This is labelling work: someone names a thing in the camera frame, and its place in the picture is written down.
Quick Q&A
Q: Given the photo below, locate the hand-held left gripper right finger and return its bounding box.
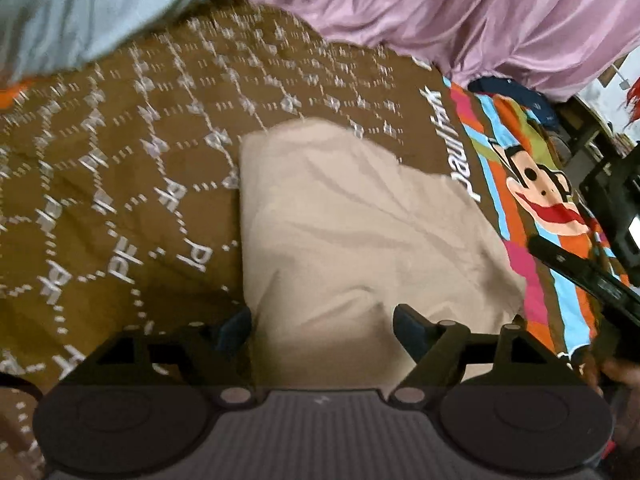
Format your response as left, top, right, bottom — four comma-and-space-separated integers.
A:
389, 303, 583, 407

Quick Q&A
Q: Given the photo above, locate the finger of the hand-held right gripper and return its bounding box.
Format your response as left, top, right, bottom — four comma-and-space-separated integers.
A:
527, 235, 640, 313

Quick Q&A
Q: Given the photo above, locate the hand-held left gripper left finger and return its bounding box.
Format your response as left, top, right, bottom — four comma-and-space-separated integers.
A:
65, 306, 257, 407

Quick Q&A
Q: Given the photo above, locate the beige hooded jacket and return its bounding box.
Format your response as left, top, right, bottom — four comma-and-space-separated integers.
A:
237, 117, 528, 391

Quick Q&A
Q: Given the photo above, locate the person's right hand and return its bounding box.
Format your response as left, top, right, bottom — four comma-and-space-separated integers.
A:
582, 352, 640, 398

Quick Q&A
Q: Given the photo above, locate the dark furniture with screen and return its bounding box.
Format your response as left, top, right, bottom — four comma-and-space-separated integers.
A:
579, 142, 640, 276

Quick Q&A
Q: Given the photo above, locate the wooden desk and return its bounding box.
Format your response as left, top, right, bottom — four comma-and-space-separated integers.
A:
550, 95, 613, 166

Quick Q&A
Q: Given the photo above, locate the dark blue bag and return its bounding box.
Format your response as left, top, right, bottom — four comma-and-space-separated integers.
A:
467, 76, 558, 128

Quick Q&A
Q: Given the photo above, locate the red hanging ornament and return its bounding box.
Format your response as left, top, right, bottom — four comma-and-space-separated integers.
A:
621, 75, 640, 123

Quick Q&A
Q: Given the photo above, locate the printed brown colourful blanket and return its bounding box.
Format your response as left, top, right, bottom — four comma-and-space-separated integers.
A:
0, 2, 631, 480

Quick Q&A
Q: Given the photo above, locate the pink curtain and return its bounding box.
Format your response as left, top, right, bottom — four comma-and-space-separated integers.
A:
245, 0, 640, 93

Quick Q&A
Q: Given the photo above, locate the grey pillow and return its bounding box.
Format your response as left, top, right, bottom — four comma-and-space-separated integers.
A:
0, 0, 261, 86

